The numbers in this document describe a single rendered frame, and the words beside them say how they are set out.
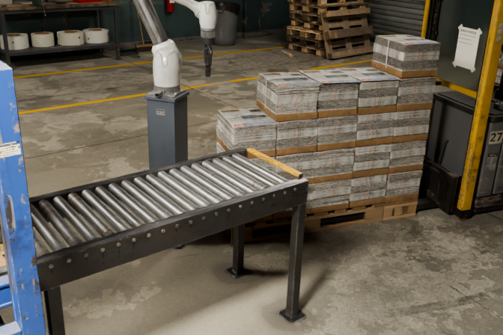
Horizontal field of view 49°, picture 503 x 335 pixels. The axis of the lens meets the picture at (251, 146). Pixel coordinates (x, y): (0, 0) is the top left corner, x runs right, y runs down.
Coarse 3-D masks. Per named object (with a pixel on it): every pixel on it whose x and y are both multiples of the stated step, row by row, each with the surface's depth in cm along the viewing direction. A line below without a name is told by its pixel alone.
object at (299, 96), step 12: (276, 84) 338; (288, 84) 339; (300, 84) 340; (312, 84) 343; (276, 96) 338; (288, 96) 341; (300, 96) 344; (312, 96) 346; (276, 108) 341; (288, 108) 344; (300, 108) 346; (312, 108) 349
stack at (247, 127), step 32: (224, 128) 353; (256, 128) 340; (288, 128) 348; (320, 128) 357; (352, 128) 366; (384, 128) 374; (256, 160) 347; (288, 160) 356; (320, 160) 364; (352, 160) 372; (384, 160) 383; (320, 192) 373; (352, 192) 383; (384, 192) 393; (256, 224) 364; (288, 224) 390; (352, 224) 393
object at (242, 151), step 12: (204, 156) 295; (216, 156) 295; (156, 168) 277; (168, 168) 278; (108, 180) 262; (120, 180) 263; (132, 180) 267; (60, 192) 249; (72, 192) 249; (36, 204) 241
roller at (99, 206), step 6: (84, 192) 250; (90, 192) 250; (84, 198) 249; (90, 198) 245; (96, 198) 244; (90, 204) 244; (96, 204) 240; (102, 204) 239; (96, 210) 239; (102, 210) 235; (108, 210) 234; (102, 216) 234; (108, 216) 230; (114, 216) 229; (108, 222) 229; (114, 222) 226; (120, 222) 224; (114, 228) 225; (120, 228) 221; (126, 228) 220
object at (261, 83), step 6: (282, 72) 373; (288, 72) 374; (294, 72) 375; (258, 78) 368; (264, 78) 357; (270, 78) 356; (258, 84) 370; (264, 84) 359; (258, 90) 369; (264, 90) 359; (258, 96) 370
